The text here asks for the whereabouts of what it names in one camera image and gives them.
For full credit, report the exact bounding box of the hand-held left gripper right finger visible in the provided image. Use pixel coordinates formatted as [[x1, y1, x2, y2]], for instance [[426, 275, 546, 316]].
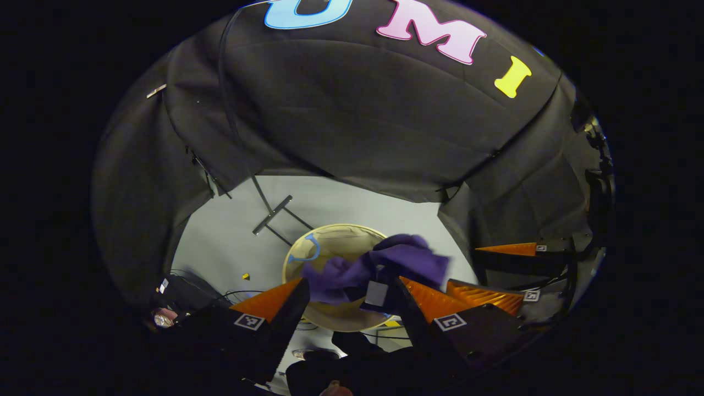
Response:
[[392, 276, 529, 386]]

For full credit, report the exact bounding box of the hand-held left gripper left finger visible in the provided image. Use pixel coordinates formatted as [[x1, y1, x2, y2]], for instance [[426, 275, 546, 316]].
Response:
[[165, 277, 312, 388]]

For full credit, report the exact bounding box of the purple ribbed cardigan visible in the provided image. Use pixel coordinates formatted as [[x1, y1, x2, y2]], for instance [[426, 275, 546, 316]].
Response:
[[301, 234, 452, 314]]

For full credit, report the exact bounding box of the yellow round laundry hamper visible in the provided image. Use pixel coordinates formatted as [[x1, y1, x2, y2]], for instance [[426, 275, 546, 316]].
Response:
[[282, 223, 408, 332]]

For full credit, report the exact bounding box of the person's shoe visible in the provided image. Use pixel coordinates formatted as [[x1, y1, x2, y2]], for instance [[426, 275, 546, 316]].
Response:
[[291, 348, 343, 362]]

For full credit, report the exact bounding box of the dark equipment bag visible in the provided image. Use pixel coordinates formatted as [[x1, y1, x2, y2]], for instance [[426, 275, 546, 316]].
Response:
[[150, 272, 232, 331]]

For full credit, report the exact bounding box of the dark tripod stand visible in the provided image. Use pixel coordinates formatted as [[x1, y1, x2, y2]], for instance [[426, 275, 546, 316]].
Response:
[[569, 96, 614, 221]]

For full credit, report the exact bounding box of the black garment rack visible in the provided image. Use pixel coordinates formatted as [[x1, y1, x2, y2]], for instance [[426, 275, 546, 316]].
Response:
[[217, 3, 317, 248]]

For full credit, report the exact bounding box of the black backdrop cloth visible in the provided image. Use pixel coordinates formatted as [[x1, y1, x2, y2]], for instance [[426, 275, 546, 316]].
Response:
[[91, 0, 611, 309]]

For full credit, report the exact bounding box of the thin black cable bundle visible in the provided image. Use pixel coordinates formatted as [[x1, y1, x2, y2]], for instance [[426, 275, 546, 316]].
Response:
[[170, 268, 265, 309]]

